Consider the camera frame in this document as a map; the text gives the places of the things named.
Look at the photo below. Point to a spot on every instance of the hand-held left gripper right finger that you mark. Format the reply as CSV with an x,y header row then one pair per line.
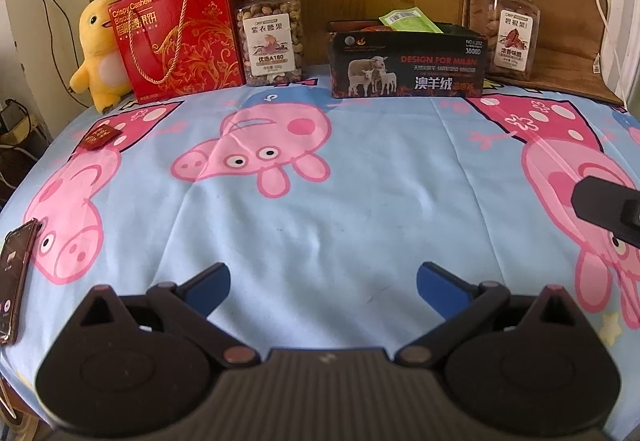
x,y
440,286

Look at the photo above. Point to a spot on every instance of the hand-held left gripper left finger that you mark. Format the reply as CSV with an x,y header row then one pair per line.
x,y
210,288

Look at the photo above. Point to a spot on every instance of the nut jar with brown nuts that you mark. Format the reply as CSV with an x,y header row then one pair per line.
x,y
512,41

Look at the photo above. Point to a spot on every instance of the green cracker packet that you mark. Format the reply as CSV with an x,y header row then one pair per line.
x,y
410,21

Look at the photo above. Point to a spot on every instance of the smartphone in clear case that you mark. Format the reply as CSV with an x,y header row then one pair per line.
x,y
15,281

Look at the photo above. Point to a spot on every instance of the pig print blanket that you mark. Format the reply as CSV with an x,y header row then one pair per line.
x,y
350,196

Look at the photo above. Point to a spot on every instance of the nut jar with purple-skinned nuts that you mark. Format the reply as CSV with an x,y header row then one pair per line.
x,y
270,46

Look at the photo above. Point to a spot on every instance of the small red packet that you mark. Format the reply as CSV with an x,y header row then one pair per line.
x,y
100,137

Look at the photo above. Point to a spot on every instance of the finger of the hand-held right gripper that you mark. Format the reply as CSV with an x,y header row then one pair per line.
x,y
605,206

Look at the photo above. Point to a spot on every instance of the dark box with sheep print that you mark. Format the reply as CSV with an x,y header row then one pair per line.
x,y
410,66

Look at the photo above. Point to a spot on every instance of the yellow plush duck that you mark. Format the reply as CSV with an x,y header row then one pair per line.
x,y
97,66

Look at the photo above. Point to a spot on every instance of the brown seat cushion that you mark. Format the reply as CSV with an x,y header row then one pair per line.
x,y
565,61

